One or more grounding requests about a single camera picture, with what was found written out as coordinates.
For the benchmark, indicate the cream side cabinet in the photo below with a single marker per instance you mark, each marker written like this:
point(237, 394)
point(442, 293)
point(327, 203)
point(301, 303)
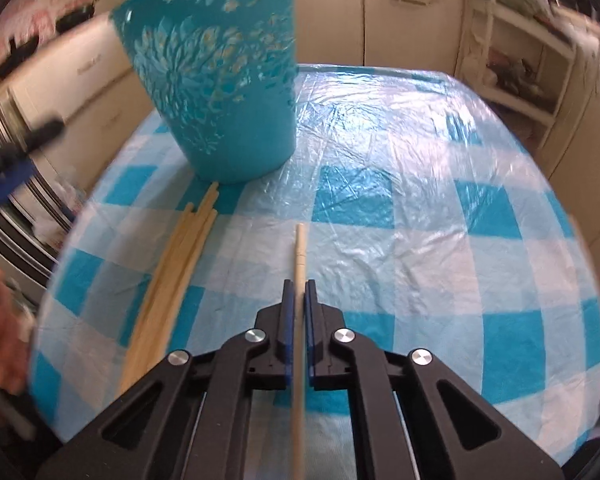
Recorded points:
point(585, 125)

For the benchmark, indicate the crumpled white plastic bag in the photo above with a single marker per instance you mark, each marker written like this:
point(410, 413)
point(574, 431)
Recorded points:
point(55, 215)

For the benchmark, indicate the person's left hand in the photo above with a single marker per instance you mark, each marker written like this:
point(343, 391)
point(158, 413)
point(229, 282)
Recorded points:
point(0, 330)

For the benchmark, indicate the cream counter drawer cabinet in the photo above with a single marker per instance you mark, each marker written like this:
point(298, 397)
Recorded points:
point(85, 70)

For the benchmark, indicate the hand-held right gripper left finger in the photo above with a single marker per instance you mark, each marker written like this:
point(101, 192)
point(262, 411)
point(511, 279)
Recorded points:
point(289, 330)

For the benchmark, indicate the pale wooden chopstick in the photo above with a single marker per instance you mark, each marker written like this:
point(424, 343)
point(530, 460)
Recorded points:
point(204, 205)
point(180, 232)
point(172, 280)
point(200, 240)
point(300, 250)

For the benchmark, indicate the white shelf unit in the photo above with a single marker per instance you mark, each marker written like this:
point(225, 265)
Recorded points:
point(520, 35)

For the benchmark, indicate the teal perforated plastic basket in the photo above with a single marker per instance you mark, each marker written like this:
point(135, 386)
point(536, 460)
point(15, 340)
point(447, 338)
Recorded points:
point(220, 100)

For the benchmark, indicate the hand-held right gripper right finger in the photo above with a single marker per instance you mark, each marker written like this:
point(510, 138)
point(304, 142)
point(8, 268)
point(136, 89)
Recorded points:
point(310, 330)

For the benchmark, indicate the pink wall poster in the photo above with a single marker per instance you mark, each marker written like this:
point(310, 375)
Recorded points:
point(35, 0)

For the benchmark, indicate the cream wall cabinets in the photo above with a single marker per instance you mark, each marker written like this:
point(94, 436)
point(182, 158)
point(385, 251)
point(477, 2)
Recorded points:
point(340, 15)

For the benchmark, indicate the blue white checkered tablecloth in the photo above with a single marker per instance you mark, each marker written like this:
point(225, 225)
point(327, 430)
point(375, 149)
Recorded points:
point(430, 240)

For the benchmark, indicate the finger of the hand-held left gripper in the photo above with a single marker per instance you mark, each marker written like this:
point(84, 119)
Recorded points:
point(12, 180)
point(42, 132)

